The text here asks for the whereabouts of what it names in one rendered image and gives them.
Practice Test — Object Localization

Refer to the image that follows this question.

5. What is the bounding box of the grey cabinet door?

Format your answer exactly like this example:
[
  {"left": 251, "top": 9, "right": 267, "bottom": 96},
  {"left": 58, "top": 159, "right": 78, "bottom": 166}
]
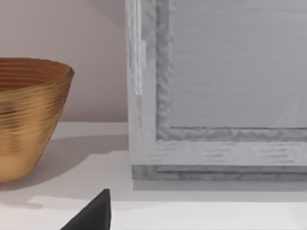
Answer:
[{"left": 155, "top": 0, "right": 307, "bottom": 142}]

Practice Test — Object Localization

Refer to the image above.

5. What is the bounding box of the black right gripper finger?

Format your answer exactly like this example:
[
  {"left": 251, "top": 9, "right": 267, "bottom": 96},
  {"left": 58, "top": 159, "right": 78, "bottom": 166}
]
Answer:
[{"left": 59, "top": 188, "right": 113, "bottom": 230}]

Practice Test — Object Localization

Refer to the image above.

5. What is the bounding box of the brown woven basket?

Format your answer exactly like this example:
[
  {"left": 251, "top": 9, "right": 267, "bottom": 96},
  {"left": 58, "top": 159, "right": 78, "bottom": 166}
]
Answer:
[{"left": 0, "top": 57, "right": 75, "bottom": 184}]

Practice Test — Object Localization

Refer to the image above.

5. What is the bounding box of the grey wooden cabinet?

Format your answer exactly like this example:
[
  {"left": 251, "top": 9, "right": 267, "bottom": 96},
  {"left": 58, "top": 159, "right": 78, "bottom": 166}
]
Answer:
[{"left": 124, "top": 0, "right": 307, "bottom": 181}]

